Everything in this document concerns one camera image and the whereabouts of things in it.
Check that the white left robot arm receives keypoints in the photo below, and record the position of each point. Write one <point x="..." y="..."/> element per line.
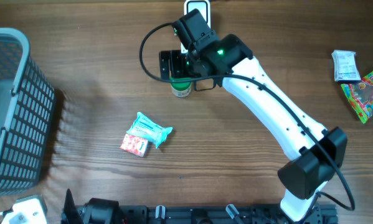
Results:
<point x="96" y="211"/>

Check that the green lid jar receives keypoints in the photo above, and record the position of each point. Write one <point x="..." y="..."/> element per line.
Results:
<point x="181" y="89"/>

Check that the teal tissue pack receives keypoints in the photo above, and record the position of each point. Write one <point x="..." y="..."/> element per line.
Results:
<point x="146" y="128"/>

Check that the red white small box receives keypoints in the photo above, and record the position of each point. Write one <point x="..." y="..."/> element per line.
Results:
<point x="135" y="145"/>

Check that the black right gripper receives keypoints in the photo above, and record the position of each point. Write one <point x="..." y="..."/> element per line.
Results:
<point x="177" y="69"/>

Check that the colourful gummy candy bag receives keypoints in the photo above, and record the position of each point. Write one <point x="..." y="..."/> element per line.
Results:
<point x="360" y="97"/>

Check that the white barcode scanner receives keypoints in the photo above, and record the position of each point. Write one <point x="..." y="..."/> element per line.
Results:
<point x="201" y="6"/>

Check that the grey plastic shopping basket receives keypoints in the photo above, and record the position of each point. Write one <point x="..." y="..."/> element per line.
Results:
<point x="27" y="103"/>

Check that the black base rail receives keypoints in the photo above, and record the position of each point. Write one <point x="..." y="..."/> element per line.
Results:
<point x="261" y="213"/>

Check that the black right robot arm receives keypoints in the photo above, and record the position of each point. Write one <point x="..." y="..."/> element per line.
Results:
<point x="315" y="154"/>

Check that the white paper packet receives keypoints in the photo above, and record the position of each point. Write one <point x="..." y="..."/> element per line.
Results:
<point x="345" y="68"/>

